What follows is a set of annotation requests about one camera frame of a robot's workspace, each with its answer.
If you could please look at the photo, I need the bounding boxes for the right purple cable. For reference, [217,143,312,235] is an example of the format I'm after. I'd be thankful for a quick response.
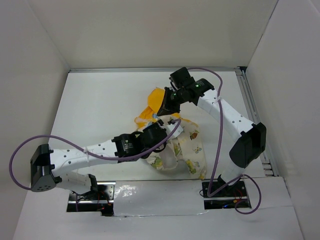
[187,67,261,215]

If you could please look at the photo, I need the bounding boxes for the yellow and cream baby jacket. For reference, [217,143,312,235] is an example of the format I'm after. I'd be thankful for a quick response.
[134,87,207,180]

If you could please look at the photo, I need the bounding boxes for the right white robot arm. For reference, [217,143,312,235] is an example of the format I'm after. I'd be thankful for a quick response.
[157,67,267,196]

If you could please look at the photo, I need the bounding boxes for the purple cable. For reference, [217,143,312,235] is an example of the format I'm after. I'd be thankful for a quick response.
[9,118,182,213]
[187,67,261,215]

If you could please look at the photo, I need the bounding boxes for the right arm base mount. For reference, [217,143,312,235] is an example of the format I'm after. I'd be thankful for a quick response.
[199,180,251,210]

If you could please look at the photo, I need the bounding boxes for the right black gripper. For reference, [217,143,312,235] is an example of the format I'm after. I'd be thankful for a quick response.
[157,86,186,116]

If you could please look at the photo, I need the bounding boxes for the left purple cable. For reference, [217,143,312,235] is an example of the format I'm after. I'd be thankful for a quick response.
[9,118,182,213]

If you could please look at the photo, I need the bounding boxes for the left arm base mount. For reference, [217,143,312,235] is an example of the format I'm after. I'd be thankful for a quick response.
[66,174,116,217]

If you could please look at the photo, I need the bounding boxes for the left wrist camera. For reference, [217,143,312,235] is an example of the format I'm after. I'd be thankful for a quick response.
[165,122,184,139]

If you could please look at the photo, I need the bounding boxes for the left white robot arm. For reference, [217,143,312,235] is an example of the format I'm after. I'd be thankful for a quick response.
[30,122,169,200]

